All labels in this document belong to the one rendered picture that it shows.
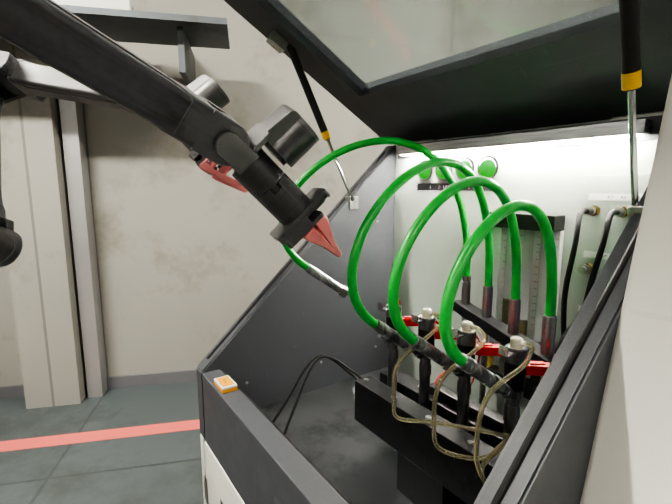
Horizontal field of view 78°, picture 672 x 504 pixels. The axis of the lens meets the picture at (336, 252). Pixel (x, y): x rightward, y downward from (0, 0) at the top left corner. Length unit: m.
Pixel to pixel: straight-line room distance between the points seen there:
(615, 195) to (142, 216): 2.63
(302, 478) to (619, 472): 0.37
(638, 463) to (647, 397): 0.07
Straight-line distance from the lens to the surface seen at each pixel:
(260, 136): 0.59
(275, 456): 0.69
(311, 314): 1.04
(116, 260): 3.05
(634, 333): 0.56
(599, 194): 0.84
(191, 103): 0.54
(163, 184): 2.94
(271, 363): 1.03
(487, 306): 0.82
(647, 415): 0.56
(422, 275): 1.10
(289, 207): 0.60
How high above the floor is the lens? 1.34
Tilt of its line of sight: 9 degrees down
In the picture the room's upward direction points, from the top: straight up
